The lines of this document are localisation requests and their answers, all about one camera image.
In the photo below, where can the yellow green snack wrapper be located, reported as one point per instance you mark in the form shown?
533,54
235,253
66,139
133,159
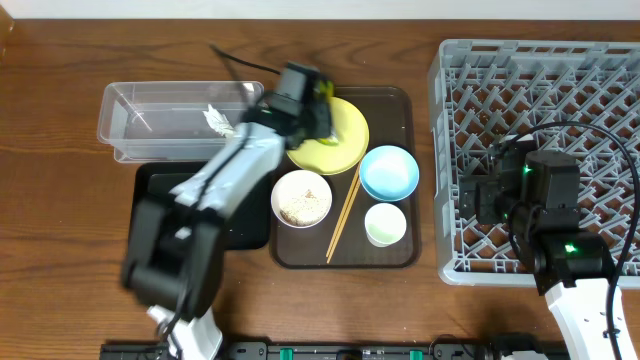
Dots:
326,90

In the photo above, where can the brown serving tray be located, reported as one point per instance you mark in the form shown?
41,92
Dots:
389,116

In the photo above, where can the clear plastic bin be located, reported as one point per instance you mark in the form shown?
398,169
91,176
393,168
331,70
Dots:
163,120

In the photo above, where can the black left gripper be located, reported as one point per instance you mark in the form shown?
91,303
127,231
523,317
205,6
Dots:
323,117

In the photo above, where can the crumpled white tissue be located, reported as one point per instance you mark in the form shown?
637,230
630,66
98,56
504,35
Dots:
218,122

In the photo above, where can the black rectangular tray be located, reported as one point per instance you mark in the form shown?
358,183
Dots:
248,229

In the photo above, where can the white cup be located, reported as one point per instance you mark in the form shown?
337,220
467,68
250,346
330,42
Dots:
385,224

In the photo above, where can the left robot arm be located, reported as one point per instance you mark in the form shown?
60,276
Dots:
174,258

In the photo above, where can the rice and nuts leftovers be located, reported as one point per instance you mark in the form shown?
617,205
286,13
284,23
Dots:
305,209

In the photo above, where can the light blue bowl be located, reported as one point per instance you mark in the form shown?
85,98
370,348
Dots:
389,173

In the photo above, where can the yellow plate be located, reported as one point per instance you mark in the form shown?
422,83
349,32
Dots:
352,132

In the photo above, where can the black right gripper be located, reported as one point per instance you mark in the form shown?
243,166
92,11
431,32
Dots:
470,201

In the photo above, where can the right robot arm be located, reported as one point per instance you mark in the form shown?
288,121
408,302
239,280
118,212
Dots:
535,194

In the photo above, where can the grey dishwasher rack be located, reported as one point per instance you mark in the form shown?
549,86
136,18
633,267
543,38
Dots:
581,98

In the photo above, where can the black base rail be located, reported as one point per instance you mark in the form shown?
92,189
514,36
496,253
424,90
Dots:
444,347

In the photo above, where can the white bowl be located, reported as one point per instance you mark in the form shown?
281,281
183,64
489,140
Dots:
298,182

